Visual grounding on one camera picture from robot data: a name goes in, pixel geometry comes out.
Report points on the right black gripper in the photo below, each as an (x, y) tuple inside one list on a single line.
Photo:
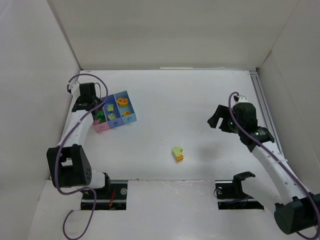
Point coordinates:
[(223, 120)]

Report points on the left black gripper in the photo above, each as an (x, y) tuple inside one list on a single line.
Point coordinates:
[(85, 105)]

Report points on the dark green square lego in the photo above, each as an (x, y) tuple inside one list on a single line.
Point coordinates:
[(100, 115)]

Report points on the pale green curved lego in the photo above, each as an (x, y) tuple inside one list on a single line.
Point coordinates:
[(110, 108)]

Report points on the lime green lego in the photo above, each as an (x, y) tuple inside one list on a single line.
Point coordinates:
[(111, 117)]

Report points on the orange flower oval lego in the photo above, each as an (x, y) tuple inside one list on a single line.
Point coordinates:
[(123, 102)]

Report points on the yellow orange long lego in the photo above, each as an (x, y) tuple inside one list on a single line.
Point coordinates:
[(126, 113)]

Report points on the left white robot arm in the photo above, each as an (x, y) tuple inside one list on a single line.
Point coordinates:
[(68, 163)]

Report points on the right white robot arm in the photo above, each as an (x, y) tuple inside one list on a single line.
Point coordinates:
[(294, 207)]

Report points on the pink drawer bin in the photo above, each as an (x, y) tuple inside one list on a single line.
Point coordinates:
[(100, 127)]

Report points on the dark blue drawer bin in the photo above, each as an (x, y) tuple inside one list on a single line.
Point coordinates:
[(112, 123)]

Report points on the white strip back edge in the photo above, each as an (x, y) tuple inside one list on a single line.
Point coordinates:
[(191, 68)]

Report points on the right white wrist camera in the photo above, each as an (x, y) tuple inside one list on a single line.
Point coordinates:
[(240, 99)]

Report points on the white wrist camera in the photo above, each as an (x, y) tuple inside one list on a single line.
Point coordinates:
[(240, 99), (73, 87)]

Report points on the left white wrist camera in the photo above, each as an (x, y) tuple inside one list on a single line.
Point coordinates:
[(73, 87)]

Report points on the aluminium rail right edge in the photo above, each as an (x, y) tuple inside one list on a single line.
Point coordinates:
[(264, 108)]

